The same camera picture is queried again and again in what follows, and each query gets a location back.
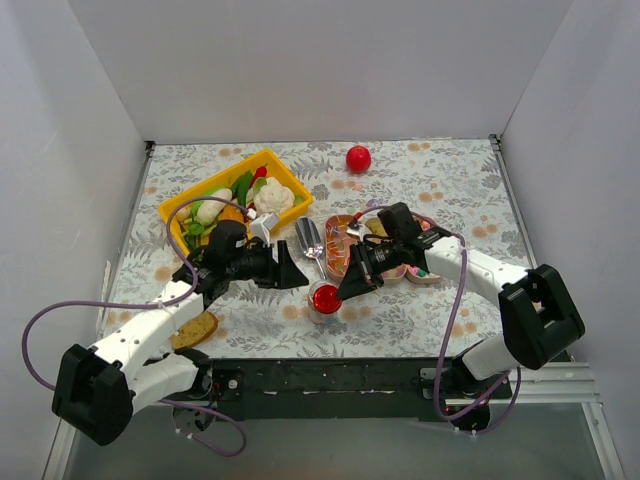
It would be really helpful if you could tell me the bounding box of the tray of star candies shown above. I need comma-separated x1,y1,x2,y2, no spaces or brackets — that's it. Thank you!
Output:
402,215,447,286

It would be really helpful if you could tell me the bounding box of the tray of pale jelly candies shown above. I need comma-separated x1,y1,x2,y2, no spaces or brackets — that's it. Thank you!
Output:
365,218,406,285

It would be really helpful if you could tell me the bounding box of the red jar lid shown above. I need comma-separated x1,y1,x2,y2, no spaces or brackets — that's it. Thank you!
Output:
311,284,342,315

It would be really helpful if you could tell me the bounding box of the metal scoop spoon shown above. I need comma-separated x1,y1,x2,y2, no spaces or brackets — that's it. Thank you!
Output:
295,216,328,280

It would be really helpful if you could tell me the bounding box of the clear glass jar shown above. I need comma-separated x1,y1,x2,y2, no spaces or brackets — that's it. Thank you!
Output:
307,280,342,324

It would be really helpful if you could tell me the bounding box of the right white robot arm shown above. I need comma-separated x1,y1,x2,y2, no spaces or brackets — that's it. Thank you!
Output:
336,202,585,398

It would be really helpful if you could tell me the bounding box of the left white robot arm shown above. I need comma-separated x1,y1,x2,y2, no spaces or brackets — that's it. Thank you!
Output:
52,221,309,446

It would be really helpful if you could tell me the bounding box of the orange bell pepper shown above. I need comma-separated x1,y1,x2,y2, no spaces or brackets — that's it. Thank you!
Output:
218,205,245,223

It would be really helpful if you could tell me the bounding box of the white radish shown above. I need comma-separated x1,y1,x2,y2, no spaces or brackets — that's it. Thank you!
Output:
195,188,233,226

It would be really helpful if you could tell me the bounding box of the white cauliflower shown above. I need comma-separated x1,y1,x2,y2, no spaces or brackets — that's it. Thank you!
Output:
253,177,295,215

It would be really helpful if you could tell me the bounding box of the floral table mat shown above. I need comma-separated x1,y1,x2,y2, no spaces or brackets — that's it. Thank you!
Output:
112,139,529,358

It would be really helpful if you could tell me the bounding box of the yellow plastic basket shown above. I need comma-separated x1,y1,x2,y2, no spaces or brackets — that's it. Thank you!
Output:
158,149,313,254

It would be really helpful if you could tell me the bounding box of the bread slice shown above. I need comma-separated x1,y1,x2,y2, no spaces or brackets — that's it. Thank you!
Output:
171,311,218,350

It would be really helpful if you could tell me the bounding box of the red chili pepper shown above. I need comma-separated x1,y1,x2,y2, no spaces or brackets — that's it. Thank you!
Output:
253,165,267,181

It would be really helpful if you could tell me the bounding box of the red apple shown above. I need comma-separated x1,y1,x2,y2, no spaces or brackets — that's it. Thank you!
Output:
345,145,372,174

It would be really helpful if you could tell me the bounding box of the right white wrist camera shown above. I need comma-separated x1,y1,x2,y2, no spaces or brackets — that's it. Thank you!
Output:
346,217,369,241

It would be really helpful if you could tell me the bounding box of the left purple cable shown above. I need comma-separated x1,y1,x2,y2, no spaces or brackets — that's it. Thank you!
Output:
20,197,256,457

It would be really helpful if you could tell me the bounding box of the purple cable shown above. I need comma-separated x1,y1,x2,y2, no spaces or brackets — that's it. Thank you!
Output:
20,197,256,457
367,204,522,434

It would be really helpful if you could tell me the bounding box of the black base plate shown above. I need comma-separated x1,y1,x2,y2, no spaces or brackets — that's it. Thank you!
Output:
154,357,513,422

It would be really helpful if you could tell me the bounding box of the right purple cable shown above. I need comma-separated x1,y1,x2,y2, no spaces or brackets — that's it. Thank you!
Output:
367,204,522,434

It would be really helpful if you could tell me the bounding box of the aluminium frame rail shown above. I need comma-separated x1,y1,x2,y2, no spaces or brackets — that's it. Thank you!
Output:
63,363,600,407

